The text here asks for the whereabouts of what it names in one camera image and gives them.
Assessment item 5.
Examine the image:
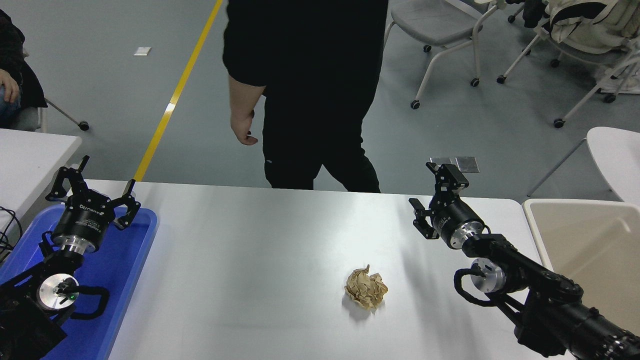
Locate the white patterned cloth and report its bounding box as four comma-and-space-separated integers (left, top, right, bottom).
600, 55, 640, 95

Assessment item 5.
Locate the grey wheeled chair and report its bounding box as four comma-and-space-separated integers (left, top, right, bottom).
7, 97, 90, 134

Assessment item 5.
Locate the standing person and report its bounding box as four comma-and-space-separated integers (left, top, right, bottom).
222, 0, 390, 194

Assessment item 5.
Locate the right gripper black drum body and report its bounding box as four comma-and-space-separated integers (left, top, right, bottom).
431, 198, 486, 250

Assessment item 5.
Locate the large pale plastic bin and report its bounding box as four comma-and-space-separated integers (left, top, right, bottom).
521, 198, 640, 337

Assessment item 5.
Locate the black cable loop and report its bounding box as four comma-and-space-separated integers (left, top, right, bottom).
0, 206, 24, 263

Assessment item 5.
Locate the seated person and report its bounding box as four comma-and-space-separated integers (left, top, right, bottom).
0, 10, 48, 126

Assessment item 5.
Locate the tan paper ball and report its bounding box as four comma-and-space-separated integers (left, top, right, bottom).
344, 265, 389, 311

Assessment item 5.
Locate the white rounded table with leg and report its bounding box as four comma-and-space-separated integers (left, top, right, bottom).
526, 126, 640, 207

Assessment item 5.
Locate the white chair frame with casters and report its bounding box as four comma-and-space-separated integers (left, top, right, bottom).
506, 0, 533, 57

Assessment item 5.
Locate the standing person's right hand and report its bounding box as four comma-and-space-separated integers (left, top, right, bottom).
230, 109, 259, 147

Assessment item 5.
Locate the yellow floor tape line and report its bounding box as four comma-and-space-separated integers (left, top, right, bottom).
132, 0, 224, 182

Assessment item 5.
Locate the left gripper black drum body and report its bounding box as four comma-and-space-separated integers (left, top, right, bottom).
51, 194, 118, 245

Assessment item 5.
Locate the white-framed chair holding jacket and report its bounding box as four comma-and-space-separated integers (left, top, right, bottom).
496, 0, 640, 129

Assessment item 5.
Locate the empty grey white-framed chair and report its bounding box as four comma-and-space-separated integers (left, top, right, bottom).
382, 0, 501, 110

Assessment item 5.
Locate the seated person's hand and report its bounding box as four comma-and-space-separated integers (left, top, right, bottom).
0, 69, 20, 104

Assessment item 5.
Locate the white side table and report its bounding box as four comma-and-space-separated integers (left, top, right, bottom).
0, 128, 83, 233

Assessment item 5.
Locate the cream jacket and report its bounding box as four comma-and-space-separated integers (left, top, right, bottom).
542, 0, 640, 51

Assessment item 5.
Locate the blue plastic tray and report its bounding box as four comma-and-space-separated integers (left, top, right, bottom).
0, 204, 159, 360

